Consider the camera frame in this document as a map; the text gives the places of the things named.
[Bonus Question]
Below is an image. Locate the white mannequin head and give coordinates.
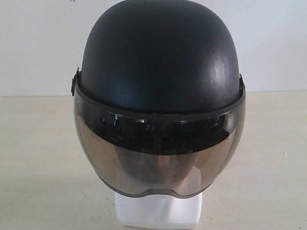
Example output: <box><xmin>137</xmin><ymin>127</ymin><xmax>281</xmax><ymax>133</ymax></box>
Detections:
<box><xmin>114</xmin><ymin>165</ymin><xmax>203</xmax><ymax>213</ymax></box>

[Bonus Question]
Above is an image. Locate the black helmet with tinted visor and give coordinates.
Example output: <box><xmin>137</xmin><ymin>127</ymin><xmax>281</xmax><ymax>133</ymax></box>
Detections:
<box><xmin>71</xmin><ymin>0</ymin><xmax>246</xmax><ymax>198</ymax></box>

